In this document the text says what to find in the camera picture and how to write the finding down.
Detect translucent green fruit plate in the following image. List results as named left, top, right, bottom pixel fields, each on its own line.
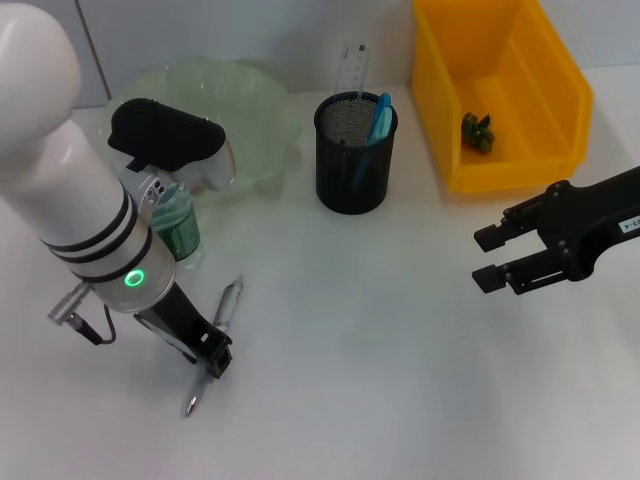
left=117, top=55, right=305, bottom=204

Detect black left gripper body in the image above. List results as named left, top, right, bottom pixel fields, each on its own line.
left=149, top=282, right=219, bottom=356

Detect clear plastic water bottle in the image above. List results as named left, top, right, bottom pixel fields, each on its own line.
left=149, top=182, right=205, bottom=265

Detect yellow plastic bin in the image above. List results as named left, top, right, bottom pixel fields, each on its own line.
left=411, top=0, right=595, bottom=195

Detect blue scissors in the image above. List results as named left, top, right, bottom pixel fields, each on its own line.
left=349, top=92, right=397, bottom=196

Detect silver ballpoint pen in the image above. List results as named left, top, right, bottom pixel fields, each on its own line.
left=180, top=273, right=245, bottom=419

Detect clear plastic ruler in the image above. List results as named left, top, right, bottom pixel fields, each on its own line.
left=335, top=42, right=375, bottom=146

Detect black mesh pen holder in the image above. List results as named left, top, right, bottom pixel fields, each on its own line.
left=313, top=90, right=400, bottom=216

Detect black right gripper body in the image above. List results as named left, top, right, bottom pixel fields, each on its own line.
left=542, top=167, right=640, bottom=282

